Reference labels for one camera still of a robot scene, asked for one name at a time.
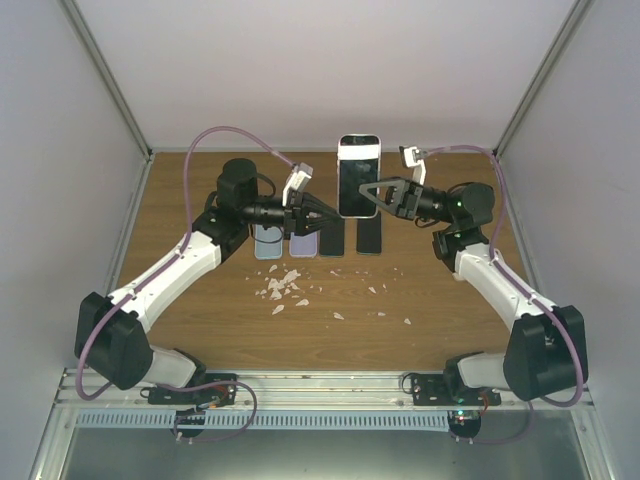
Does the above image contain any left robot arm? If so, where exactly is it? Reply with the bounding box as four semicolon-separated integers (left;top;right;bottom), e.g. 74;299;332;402
74;158;339;404

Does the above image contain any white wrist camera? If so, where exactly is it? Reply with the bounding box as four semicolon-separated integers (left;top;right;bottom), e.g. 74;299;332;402
282;163;313;207
399;146;428;185

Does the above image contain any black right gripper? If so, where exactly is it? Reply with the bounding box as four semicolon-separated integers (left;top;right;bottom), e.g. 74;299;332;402
357;176;455;225

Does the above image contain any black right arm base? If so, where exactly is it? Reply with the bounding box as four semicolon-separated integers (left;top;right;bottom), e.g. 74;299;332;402
402;372;502;408

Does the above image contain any lavender phone case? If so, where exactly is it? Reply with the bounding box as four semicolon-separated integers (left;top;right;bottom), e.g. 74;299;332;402
289;232;318;258

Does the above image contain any aluminium front rail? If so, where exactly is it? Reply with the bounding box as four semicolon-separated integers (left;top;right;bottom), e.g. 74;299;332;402
54;367;596;409

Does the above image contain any phone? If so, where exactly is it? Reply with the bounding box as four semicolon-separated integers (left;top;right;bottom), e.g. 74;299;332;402
356;214;382;255

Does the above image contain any light blue phone case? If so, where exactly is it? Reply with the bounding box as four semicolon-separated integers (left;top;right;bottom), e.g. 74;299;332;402
254;225;283;260

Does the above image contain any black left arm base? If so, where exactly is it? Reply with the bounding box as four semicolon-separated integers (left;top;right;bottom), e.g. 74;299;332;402
140;372;238;407

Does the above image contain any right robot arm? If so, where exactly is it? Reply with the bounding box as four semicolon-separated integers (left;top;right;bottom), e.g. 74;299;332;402
359;178;588;407

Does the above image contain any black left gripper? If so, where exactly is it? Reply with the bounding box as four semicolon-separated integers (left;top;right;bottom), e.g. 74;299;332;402
242;190;340;239

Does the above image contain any dark green smartphone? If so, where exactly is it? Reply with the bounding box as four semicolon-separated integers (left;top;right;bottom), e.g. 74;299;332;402
319;218;345;258

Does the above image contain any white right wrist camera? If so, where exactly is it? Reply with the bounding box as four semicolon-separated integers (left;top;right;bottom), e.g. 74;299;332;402
399;146;428;185

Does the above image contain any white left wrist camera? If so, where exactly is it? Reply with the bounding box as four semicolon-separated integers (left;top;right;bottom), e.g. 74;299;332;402
282;163;313;207

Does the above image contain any blue magsafe phone case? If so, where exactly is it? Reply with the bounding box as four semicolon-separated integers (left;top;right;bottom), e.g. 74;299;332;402
337;134;381;219

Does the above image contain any white slotted cable duct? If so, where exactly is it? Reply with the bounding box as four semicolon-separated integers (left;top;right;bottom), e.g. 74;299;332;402
76;409;449;432

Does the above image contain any white debris pile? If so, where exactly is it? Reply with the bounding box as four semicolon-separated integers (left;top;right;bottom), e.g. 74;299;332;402
253;264;314;316

